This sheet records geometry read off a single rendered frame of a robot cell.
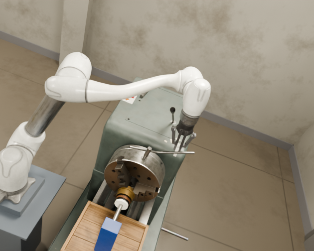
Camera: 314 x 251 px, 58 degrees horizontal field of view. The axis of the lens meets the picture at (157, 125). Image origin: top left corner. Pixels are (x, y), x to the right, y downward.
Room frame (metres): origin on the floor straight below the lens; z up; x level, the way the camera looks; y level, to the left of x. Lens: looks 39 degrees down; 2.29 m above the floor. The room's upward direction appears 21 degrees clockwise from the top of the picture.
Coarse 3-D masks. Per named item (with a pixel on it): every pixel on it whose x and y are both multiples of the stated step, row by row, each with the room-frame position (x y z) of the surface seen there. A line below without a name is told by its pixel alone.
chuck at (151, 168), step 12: (120, 156) 1.01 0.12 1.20; (132, 156) 1.01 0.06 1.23; (108, 168) 0.98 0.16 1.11; (132, 168) 0.98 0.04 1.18; (144, 168) 0.98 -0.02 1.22; (156, 168) 1.02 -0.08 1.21; (108, 180) 0.98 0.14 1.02; (132, 180) 1.03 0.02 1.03; (144, 180) 0.98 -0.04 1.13; (156, 180) 0.98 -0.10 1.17; (156, 192) 0.97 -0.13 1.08
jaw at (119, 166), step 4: (120, 160) 0.98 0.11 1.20; (120, 164) 0.97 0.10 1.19; (124, 164) 0.98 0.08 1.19; (116, 168) 0.94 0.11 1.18; (120, 168) 0.94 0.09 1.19; (124, 168) 0.96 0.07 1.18; (120, 172) 0.94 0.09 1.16; (124, 172) 0.95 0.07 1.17; (128, 172) 0.97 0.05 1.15; (120, 176) 0.93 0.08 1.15; (124, 176) 0.93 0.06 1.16; (128, 176) 0.96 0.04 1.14; (120, 180) 0.92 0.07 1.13; (124, 180) 0.92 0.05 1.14; (128, 180) 0.94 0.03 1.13; (120, 184) 0.90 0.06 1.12; (124, 184) 0.90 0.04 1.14; (128, 184) 0.93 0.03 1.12
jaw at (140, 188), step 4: (136, 184) 0.96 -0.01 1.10; (140, 184) 0.96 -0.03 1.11; (144, 184) 0.97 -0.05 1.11; (136, 188) 0.93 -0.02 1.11; (140, 188) 0.94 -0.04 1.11; (144, 188) 0.94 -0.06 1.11; (148, 188) 0.95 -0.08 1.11; (152, 188) 0.96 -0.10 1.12; (156, 188) 0.98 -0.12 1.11; (136, 192) 0.91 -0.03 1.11; (140, 192) 0.92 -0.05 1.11; (144, 192) 0.92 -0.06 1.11; (148, 192) 0.94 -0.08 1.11; (152, 192) 0.93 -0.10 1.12; (136, 196) 0.90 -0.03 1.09; (140, 196) 0.92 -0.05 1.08; (144, 196) 0.92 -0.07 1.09; (152, 196) 0.93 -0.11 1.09
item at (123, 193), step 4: (120, 188) 0.89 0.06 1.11; (124, 188) 0.89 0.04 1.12; (128, 188) 0.90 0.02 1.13; (132, 188) 0.92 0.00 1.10; (120, 192) 0.87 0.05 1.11; (124, 192) 0.87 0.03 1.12; (128, 192) 0.88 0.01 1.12; (132, 192) 0.89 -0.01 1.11; (116, 196) 0.86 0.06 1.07; (120, 196) 0.85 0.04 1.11; (124, 196) 0.85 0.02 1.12; (128, 196) 0.86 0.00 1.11; (132, 196) 0.88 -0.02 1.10; (128, 200) 0.84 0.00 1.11; (128, 204) 0.83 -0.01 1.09
